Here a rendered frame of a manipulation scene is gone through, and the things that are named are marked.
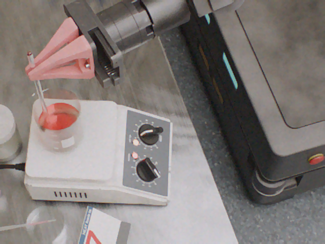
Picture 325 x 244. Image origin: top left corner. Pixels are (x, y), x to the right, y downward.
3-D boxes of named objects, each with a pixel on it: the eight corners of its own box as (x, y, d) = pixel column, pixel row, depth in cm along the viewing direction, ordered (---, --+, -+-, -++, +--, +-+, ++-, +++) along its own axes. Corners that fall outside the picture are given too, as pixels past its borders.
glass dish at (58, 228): (20, 233, 105) (17, 229, 103) (43, 203, 107) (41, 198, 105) (50, 255, 104) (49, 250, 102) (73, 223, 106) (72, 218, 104)
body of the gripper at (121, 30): (108, 62, 83) (165, 33, 84) (65, -3, 86) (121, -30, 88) (111, 90, 88) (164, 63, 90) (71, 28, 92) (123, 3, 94)
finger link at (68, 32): (41, 90, 81) (115, 53, 83) (12, 42, 84) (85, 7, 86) (49, 118, 87) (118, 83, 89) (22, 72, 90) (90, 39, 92)
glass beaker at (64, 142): (94, 126, 103) (90, 97, 95) (73, 164, 100) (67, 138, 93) (49, 107, 104) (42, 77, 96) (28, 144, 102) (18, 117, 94)
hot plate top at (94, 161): (119, 103, 105) (118, 100, 104) (113, 182, 100) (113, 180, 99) (34, 100, 105) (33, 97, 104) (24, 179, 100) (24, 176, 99)
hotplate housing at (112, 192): (172, 126, 112) (173, 101, 104) (169, 208, 106) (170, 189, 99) (25, 121, 113) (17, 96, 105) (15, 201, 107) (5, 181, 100)
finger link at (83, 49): (33, 76, 82) (107, 39, 84) (4, 29, 85) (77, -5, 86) (41, 105, 88) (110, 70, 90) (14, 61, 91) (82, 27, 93)
